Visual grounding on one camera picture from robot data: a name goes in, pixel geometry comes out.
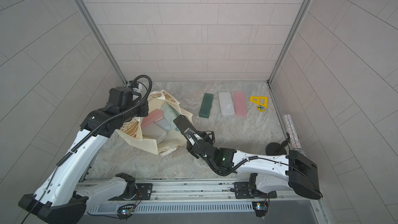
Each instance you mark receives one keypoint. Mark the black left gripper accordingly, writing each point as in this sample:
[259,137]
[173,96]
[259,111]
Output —
[144,103]

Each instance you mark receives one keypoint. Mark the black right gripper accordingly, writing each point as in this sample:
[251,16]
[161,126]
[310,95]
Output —
[193,150]

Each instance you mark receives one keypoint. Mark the floral canvas tote bag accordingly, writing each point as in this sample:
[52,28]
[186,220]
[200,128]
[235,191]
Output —
[131,132]

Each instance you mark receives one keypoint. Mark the dark green pencil case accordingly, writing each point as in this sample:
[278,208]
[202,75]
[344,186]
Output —
[206,105]

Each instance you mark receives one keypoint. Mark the white grey pencil case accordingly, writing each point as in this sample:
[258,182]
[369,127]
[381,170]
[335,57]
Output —
[226,104]

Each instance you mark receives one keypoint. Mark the pink pencil case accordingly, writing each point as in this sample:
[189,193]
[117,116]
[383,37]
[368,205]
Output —
[240,104]

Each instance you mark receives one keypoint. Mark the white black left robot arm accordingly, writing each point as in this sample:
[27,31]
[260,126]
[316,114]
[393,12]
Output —
[57,201]

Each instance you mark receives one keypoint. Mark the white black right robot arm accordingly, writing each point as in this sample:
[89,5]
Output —
[273,173]

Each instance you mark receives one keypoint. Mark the light teal pencil case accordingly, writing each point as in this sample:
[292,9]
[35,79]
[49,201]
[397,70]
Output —
[170,114]

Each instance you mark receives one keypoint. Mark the salmon red pencil case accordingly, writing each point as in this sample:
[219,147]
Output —
[152,117]

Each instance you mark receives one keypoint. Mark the translucent white pencil case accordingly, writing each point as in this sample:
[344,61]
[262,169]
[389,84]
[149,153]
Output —
[154,132]

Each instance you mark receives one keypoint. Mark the yellow triangular wooden toy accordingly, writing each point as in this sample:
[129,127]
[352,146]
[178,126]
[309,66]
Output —
[260,101]

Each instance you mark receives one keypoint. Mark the black microphone stand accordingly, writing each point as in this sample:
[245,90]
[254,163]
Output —
[278,149]

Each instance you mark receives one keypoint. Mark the left circuit board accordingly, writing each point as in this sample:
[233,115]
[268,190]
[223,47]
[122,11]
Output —
[126,211]

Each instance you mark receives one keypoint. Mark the circuit board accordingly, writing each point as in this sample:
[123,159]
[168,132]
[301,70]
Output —
[260,208]
[126,211]

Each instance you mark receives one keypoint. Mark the glittery silver microphone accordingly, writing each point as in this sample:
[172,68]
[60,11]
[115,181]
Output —
[294,142]

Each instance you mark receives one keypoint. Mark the right circuit board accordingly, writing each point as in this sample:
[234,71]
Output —
[260,208]

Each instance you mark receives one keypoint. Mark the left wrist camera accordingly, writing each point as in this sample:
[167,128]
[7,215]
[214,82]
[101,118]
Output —
[135,85]

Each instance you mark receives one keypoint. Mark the aluminium mounting rail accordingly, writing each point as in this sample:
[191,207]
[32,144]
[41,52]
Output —
[212,190]

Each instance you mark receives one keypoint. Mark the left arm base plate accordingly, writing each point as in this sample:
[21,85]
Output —
[136,192]

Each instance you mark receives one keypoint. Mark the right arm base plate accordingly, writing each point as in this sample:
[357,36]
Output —
[243,190]

